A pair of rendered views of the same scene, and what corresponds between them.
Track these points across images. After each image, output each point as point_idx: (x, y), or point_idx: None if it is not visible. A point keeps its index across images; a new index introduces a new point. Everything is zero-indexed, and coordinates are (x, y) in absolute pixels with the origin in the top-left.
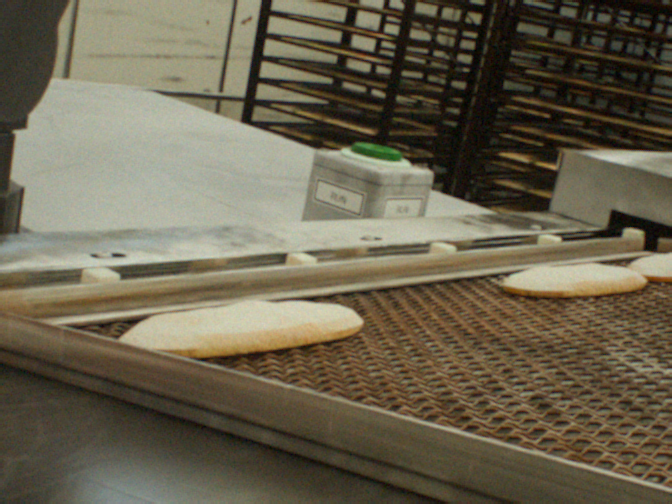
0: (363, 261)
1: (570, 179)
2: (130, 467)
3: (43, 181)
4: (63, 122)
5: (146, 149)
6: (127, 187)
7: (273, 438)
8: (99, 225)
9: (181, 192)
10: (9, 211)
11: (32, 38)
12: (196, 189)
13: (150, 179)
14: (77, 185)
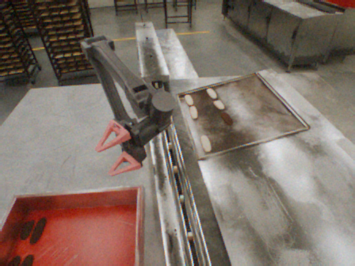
0: (186, 126)
1: (144, 80)
2: (230, 158)
3: (98, 130)
4: (58, 113)
5: (79, 109)
6: (102, 121)
7: (230, 151)
8: None
9: (106, 115)
10: None
11: None
12: (104, 113)
13: (98, 116)
14: (101, 127)
